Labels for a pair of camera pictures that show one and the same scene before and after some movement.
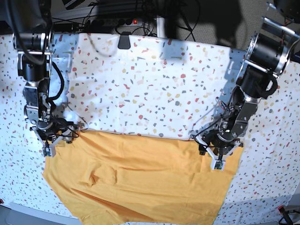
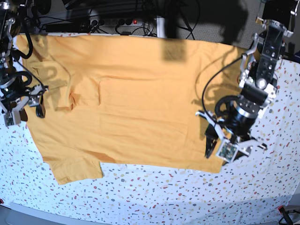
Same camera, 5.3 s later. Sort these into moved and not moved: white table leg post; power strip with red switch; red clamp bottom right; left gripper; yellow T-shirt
Moved: yellow T-shirt; left gripper
Not moved: power strip with red switch; red clamp bottom right; white table leg post
